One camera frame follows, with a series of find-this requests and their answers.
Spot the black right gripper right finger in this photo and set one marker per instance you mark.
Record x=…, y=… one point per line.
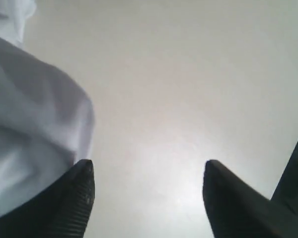
x=236, y=210

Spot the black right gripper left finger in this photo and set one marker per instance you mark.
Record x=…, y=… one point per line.
x=60, y=211

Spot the white t-shirt with red lettering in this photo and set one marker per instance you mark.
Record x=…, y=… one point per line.
x=46, y=119

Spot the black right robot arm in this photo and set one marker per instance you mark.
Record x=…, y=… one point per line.
x=286, y=193

